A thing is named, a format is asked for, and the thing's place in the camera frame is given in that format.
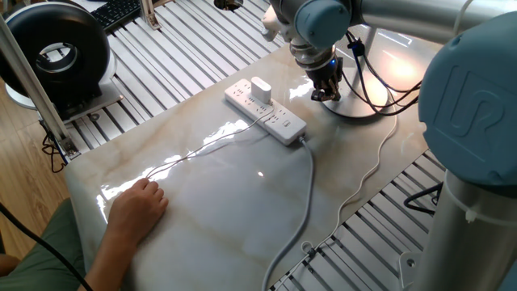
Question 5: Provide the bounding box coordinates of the thick black floor cable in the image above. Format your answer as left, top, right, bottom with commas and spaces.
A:
0, 201, 92, 291

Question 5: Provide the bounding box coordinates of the person's bare hand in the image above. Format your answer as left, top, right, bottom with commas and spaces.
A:
105, 178, 170, 246

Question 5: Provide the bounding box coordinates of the person's bare forearm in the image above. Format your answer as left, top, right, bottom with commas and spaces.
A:
78, 233, 138, 291

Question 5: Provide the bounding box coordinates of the thin dark wire tangle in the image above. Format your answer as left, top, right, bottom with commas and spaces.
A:
40, 133, 68, 174

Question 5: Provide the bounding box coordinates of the white cable tie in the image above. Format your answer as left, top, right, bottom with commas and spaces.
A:
443, 192, 517, 228
452, 0, 476, 37

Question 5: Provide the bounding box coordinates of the black keyboard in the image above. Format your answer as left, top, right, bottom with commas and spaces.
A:
90, 0, 142, 34

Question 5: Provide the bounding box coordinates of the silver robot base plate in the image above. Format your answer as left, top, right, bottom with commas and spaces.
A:
398, 252, 422, 291

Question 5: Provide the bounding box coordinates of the thin white lamp cord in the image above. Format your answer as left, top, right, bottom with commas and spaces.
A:
144, 96, 400, 291

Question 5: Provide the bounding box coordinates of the black base cable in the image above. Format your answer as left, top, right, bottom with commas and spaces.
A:
403, 182, 444, 217

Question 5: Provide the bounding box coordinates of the small cord clip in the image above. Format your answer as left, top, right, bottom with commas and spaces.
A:
301, 241, 318, 259

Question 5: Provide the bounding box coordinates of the white plug adapter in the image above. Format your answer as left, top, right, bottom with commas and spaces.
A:
250, 76, 273, 105

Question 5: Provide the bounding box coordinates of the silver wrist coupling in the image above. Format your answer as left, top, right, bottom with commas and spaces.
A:
289, 39, 338, 72

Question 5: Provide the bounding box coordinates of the black ring-shaped fan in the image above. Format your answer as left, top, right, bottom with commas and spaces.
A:
0, 1, 124, 124

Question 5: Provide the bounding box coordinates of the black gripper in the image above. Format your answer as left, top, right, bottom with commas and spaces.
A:
305, 56, 344, 102

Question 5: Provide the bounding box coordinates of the white power strip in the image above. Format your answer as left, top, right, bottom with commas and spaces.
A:
225, 78, 307, 147

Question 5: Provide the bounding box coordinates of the grey power strip cable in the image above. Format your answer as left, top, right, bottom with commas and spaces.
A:
261, 136, 315, 291

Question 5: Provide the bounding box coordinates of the dark round object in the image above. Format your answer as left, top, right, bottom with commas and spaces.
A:
213, 0, 245, 12

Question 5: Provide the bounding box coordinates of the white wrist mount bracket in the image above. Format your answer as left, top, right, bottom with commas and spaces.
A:
261, 4, 302, 44

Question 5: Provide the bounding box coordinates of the aluminium frame post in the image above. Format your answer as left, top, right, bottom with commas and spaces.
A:
0, 15, 81, 159
139, 0, 162, 32

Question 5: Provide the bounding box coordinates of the white lamp base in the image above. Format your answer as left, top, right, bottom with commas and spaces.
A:
322, 26, 389, 119

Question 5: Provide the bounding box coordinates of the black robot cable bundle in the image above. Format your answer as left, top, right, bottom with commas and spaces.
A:
341, 31, 423, 117

